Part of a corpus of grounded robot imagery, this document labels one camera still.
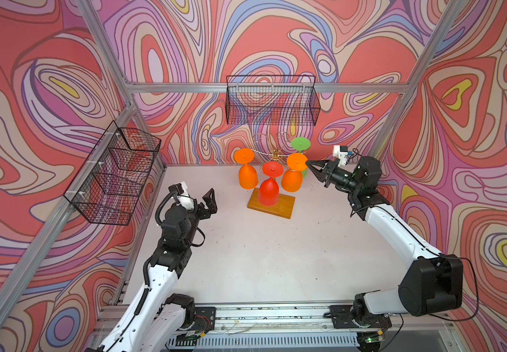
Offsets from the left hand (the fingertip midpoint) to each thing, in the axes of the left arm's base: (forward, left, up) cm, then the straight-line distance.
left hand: (204, 193), depth 74 cm
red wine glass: (+4, -22, -3) cm, 23 cm away
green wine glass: (+19, -35, +6) cm, 40 cm away
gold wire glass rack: (+46, -22, -15) cm, 53 cm away
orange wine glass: (+8, -31, -2) cm, 32 cm away
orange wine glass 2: (+13, -14, -4) cm, 20 cm away
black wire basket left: (+6, +39, -5) cm, 40 cm away
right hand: (+6, -34, +6) cm, 35 cm away
